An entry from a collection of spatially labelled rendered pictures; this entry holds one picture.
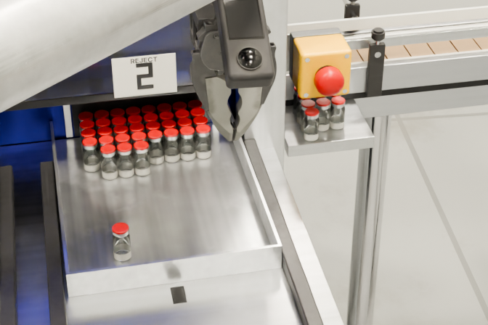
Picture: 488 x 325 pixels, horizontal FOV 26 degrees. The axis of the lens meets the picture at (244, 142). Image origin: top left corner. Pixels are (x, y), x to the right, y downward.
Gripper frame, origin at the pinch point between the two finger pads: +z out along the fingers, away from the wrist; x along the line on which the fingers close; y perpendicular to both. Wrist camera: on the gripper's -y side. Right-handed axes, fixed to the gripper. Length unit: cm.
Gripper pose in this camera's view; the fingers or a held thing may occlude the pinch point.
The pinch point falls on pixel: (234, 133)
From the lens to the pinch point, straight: 115.7
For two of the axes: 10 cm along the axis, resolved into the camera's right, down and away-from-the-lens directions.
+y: -1.9, -5.5, 8.2
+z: 0.0, 8.3, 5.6
